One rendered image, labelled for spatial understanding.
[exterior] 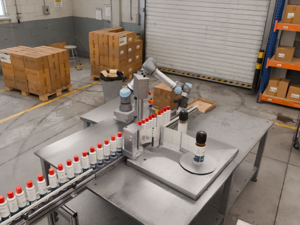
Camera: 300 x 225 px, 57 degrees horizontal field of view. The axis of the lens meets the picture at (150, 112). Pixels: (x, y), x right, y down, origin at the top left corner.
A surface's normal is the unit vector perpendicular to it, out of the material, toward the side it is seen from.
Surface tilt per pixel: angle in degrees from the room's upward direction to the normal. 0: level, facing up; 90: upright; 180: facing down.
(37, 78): 90
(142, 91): 90
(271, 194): 0
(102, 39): 90
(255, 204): 0
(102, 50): 90
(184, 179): 0
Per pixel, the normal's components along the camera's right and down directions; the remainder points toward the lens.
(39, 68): 0.88, 0.20
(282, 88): -0.55, 0.34
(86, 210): 0.04, -0.91
